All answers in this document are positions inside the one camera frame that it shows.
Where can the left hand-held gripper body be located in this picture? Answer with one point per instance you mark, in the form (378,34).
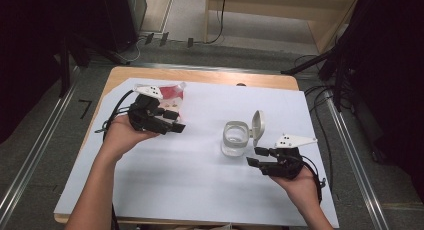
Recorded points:
(146,115)

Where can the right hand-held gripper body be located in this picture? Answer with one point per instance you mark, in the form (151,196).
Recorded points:
(286,165)

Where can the red and white spout pouch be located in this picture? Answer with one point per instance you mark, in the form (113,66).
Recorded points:
(173,95)

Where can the clear jar with white lid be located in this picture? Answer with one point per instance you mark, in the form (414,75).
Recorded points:
(235,138)

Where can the person's right hand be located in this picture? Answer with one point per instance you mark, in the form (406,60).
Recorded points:
(303,188)

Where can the person's left hand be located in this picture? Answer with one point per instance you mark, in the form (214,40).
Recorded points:
(123,136)

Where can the wooden table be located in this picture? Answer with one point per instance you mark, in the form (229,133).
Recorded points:
(200,75)

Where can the white table mat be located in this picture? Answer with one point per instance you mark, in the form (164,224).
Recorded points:
(200,186)

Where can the small black foot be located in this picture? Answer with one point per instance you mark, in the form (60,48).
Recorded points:
(190,42)
(164,39)
(149,38)

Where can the black stand legs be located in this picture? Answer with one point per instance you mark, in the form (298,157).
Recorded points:
(76,53)

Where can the black cabinet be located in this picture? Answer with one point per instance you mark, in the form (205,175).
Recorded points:
(123,16)

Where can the black tripod stand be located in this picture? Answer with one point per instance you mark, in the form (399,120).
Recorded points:
(333,63)

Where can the dark curtain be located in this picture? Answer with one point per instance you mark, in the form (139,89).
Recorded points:
(390,90)
(26,56)

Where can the metal floor rail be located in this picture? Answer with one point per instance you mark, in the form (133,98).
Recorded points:
(200,67)
(356,160)
(36,146)

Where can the light wooden frame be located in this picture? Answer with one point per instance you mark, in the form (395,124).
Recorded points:
(266,8)

